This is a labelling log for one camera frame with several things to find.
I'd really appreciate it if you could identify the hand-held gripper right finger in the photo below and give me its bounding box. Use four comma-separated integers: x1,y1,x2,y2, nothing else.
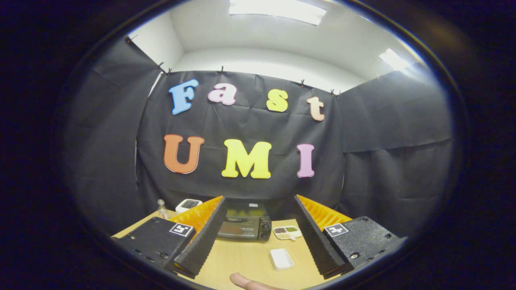
293,195,408,280

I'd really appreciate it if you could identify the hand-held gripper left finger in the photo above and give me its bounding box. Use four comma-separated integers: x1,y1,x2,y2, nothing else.
111,195,227,279

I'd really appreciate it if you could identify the black toaster oven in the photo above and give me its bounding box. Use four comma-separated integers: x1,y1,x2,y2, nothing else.
216,200,273,242

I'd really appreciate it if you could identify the white bread toaster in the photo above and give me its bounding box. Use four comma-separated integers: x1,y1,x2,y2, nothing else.
175,199,203,215

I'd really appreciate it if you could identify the white divided bean dish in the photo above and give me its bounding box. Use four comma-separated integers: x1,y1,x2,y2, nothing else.
273,226,303,241

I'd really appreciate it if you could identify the white rectangular tray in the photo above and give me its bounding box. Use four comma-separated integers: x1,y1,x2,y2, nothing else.
270,248,294,271

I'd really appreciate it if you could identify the small ceiling light panel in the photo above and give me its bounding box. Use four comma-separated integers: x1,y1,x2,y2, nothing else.
379,48,410,71

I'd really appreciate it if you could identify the large ceiling light panel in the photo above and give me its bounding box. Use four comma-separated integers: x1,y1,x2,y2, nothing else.
229,0,327,26

